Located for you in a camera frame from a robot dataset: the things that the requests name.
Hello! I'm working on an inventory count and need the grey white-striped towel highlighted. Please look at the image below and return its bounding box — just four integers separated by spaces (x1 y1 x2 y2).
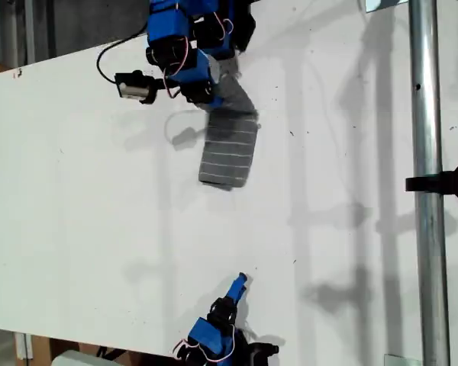
197 56 261 191

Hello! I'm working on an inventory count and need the white container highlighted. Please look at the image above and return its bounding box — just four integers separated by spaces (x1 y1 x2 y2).
51 349 114 366

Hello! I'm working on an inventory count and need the white table leg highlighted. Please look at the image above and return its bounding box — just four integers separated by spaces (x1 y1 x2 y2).
15 331 34 360

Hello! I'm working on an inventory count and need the black clamp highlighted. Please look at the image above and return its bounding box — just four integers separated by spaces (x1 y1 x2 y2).
405 162 458 202

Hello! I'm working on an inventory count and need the red and white servo wire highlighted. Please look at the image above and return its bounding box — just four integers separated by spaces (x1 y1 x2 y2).
173 326 237 363
163 36 190 99

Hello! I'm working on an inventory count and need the black camera stalk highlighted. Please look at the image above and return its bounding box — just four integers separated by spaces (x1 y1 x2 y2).
152 75 182 92

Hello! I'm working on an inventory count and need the black camera box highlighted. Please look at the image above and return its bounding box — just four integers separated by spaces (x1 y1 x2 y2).
247 341 280 366
114 70 157 104

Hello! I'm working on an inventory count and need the black camera cable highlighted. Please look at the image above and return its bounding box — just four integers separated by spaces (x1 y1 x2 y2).
96 22 150 83

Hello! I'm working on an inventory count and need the steel post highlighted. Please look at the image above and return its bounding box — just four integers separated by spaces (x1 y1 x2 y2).
407 0 452 366

